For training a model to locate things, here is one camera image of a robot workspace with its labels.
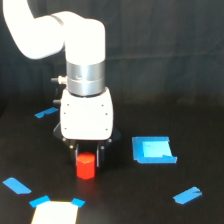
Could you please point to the red hexagonal block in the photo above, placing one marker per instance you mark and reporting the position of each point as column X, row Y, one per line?
column 85, row 165

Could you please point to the white paper sheet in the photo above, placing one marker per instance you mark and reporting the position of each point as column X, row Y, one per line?
column 54, row 212

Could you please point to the light blue taped square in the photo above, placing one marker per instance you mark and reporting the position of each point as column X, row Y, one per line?
column 152, row 150

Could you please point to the blue tape on paper right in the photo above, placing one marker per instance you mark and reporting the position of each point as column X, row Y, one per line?
column 78, row 202

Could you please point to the blue tape on paper left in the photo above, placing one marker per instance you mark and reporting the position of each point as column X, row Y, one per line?
column 39, row 201

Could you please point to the blue tape strip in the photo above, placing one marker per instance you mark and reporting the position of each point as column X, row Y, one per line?
column 187, row 195
column 16, row 186
column 46, row 112

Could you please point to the blue tape on paper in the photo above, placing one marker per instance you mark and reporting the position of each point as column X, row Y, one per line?
column 39, row 201
column 78, row 202

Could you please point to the blue tape strip back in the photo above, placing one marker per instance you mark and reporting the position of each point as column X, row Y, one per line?
column 46, row 112

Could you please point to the blue tape strip far left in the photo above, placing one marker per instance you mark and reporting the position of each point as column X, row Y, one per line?
column 16, row 186

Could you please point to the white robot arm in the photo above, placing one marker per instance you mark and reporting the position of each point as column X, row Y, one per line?
column 83, row 40

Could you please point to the blue tape strip right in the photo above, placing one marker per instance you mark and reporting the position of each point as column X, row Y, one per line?
column 187, row 195

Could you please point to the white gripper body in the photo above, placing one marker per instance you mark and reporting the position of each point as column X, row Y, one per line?
column 86, row 118

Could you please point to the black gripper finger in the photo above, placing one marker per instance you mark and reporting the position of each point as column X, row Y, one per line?
column 100, row 157
column 74, row 150

